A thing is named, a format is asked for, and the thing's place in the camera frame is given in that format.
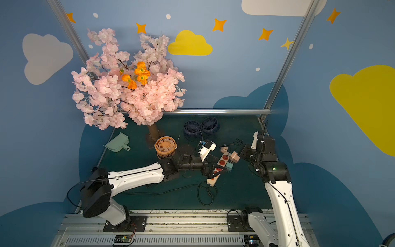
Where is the mint green dustpan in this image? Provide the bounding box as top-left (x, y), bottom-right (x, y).
top-left (105, 133), bottom-right (131, 152)

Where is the right green circuit board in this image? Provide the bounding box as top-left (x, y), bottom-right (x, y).
top-left (244, 235), bottom-right (260, 247)

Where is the dark blue fan right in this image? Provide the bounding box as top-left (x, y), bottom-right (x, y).
top-left (201, 116), bottom-right (220, 135)

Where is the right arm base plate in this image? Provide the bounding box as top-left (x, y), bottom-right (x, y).
top-left (227, 215), bottom-right (249, 232)

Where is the aluminium rail frame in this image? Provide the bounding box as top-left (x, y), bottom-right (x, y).
top-left (50, 209), bottom-right (320, 247)

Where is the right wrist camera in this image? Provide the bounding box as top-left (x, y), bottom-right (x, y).
top-left (251, 131), bottom-right (259, 150)

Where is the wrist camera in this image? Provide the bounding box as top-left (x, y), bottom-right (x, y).
top-left (199, 140), bottom-right (217, 161)
top-left (251, 131), bottom-right (259, 150)

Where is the green circuit board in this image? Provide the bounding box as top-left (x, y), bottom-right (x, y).
top-left (244, 235), bottom-right (260, 247)
top-left (113, 235), bottom-right (133, 244)

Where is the pink artificial blossom tree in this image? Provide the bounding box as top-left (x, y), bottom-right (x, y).
top-left (72, 28), bottom-right (186, 130)

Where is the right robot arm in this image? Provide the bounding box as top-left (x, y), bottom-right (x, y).
top-left (240, 132), bottom-right (309, 247)

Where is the left green circuit board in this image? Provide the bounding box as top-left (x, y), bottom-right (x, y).
top-left (113, 235), bottom-right (133, 244)

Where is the dark blue fan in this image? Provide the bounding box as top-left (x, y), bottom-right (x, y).
top-left (183, 120), bottom-right (202, 139)
top-left (201, 116), bottom-right (220, 135)

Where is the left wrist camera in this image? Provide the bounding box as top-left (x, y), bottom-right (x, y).
top-left (199, 140), bottom-right (217, 161)

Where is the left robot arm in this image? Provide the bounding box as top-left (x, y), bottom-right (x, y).
top-left (80, 146), bottom-right (227, 228)

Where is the orange desk fan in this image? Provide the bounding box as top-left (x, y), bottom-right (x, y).
top-left (154, 136), bottom-right (177, 159)

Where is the thin black fan cable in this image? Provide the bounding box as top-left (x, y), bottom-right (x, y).
top-left (191, 126), bottom-right (247, 155)

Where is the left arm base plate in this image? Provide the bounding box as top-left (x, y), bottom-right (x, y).
top-left (103, 215), bottom-right (148, 233)

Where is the teal USB charger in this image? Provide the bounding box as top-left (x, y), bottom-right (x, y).
top-left (225, 162), bottom-right (234, 172)

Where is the white red power strip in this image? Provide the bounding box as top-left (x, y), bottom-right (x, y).
top-left (206, 152), bottom-right (230, 187)

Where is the dark blue fan left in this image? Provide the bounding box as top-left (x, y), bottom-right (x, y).
top-left (183, 120), bottom-right (202, 139)

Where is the black power strip cable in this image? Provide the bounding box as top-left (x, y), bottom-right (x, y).
top-left (117, 181), bottom-right (219, 207)

